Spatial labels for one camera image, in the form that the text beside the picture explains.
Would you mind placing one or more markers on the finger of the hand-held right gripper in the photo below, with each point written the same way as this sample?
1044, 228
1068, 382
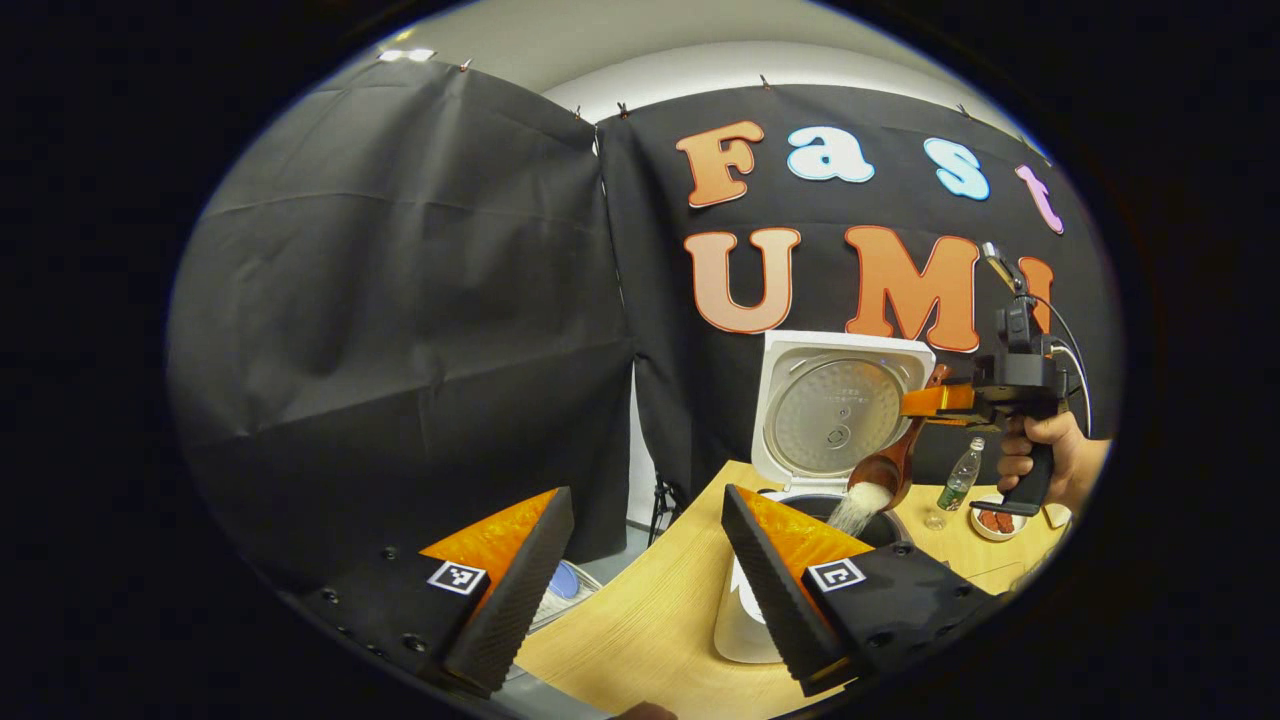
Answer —
965, 421
935, 400

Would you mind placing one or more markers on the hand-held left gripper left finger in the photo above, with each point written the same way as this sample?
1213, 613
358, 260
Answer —
520, 600

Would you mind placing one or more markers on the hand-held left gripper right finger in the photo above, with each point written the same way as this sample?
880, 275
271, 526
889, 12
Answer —
770, 600

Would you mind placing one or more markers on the brown wooden spoon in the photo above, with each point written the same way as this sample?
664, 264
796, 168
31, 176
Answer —
885, 470

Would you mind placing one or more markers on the white rice cooker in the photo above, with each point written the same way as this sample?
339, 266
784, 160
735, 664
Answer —
830, 410

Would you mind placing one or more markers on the white rice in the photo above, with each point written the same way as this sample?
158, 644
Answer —
855, 510

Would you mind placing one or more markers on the blue round object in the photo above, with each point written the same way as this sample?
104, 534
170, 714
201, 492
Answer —
565, 580

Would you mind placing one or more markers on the white ribbed object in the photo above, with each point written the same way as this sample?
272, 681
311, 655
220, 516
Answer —
570, 608

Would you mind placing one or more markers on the clear plastic water bottle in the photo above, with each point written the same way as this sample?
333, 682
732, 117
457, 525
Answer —
960, 480

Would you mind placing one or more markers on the small clear glass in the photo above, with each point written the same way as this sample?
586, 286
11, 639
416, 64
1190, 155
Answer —
935, 520

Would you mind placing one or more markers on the white round plate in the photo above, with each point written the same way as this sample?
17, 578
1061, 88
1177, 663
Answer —
985, 538

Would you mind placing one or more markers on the black tripod stand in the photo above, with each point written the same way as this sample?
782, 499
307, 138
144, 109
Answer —
665, 510

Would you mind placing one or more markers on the black backdrop cloth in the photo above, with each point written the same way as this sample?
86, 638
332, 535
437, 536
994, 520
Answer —
400, 300

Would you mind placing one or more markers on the row of black cloth clips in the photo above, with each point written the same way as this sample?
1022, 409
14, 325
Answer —
765, 82

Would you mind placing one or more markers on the long ceiling light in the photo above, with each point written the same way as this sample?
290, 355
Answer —
405, 55

